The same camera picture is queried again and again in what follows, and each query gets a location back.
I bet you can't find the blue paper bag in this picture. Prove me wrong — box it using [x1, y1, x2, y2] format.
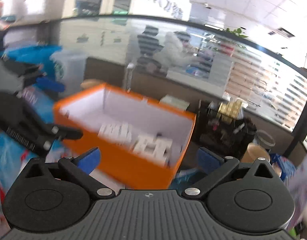
[4, 45, 62, 80]

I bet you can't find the blue tissue pack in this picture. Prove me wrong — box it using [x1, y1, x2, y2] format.
[269, 153, 296, 181]

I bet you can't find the colourful AGON desk mat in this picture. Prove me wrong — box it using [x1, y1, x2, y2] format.
[0, 86, 126, 212]

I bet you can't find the white Starbucks plastic cup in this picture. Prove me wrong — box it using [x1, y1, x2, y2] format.
[50, 49, 88, 98]

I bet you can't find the right brown paper cup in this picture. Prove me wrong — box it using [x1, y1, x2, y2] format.
[240, 143, 270, 163]

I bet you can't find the brown paper cup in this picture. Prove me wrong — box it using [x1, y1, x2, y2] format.
[80, 79, 104, 90]
[240, 143, 270, 163]

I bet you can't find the left brown paper cup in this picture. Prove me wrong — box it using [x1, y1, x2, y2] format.
[80, 79, 104, 90]

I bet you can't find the glass jar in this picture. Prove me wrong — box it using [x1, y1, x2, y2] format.
[253, 130, 275, 152]

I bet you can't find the black mesh desk organizer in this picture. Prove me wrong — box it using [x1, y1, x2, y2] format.
[194, 100, 257, 159]

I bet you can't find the orange cardboard box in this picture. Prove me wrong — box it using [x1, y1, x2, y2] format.
[53, 83, 196, 190]

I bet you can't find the white plastic socket plate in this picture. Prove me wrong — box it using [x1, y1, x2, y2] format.
[98, 122, 173, 166]

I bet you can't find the yellow building block toy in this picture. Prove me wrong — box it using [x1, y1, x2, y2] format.
[217, 99, 244, 124]

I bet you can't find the green white box stack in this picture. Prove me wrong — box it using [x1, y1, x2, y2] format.
[159, 95, 190, 111]

